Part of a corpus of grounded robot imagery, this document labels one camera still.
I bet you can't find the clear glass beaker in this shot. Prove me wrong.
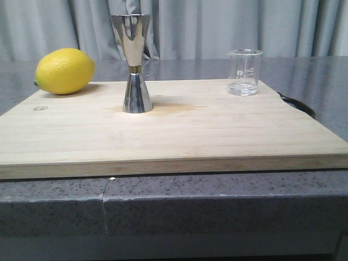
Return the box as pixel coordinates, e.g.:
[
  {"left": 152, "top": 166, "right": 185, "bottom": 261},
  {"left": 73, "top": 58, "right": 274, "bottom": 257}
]
[{"left": 227, "top": 49, "right": 263, "bottom": 96}]

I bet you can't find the steel double jigger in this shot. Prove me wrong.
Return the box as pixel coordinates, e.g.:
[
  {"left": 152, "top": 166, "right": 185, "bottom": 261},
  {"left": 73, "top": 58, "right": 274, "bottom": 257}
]
[{"left": 111, "top": 14, "right": 153, "bottom": 114}]

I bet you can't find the light wooden cutting board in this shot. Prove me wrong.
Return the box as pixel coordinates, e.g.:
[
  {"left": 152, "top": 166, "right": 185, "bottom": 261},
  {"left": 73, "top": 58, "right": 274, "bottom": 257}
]
[{"left": 1, "top": 79, "right": 347, "bottom": 179}]

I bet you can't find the grey curtain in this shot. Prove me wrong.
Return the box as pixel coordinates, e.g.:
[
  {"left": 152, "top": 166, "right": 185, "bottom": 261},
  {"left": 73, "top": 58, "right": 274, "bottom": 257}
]
[{"left": 1, "top": 1, "right": 347, "bottom": 61}]

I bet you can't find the yellow lemon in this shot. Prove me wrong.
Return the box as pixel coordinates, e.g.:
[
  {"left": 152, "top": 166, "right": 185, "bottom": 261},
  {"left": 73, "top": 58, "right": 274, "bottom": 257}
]
[{"left": 35, "top": 48, "right": 95, "bottom": 95}]

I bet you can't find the black cutting board handle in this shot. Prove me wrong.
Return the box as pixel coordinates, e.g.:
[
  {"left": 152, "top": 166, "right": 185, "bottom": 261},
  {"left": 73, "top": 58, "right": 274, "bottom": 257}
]
[{"left": 278, "top": 92, "right": 316, "bottom": 119}]

